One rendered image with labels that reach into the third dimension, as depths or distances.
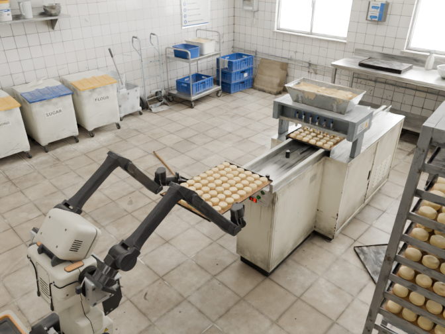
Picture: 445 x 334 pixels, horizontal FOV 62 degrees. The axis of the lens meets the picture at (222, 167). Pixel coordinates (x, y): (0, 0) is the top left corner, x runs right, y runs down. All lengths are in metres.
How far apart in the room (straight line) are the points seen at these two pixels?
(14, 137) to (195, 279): 2.99
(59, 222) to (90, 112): 3.87
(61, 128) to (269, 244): 3.37
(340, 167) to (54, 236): 2.16
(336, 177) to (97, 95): 3.47
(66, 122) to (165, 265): 2.74
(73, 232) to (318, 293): 2.02
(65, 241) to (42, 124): 3.69
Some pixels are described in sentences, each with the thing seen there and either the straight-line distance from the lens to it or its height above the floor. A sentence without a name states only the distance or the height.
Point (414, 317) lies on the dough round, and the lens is 1.65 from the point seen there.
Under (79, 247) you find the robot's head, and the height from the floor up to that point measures 1.23.
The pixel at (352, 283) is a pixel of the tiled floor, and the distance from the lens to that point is 3.20.
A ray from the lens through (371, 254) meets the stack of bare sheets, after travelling 3.48.
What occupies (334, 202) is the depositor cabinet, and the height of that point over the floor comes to 0.45.
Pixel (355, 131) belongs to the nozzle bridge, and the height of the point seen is 1.10.
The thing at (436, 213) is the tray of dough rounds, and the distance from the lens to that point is 1.38.
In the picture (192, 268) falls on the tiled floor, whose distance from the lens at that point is 3.16.
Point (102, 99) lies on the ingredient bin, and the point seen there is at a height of 0.51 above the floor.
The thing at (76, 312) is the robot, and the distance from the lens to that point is 1.84.
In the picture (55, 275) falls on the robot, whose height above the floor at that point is 1.17.
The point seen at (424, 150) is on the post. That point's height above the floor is 1.75.
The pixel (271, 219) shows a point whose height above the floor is 0.60.
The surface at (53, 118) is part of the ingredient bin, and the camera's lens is 5.19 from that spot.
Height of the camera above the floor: 2.23
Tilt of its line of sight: 30 degrees down
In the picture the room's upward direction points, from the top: straight up
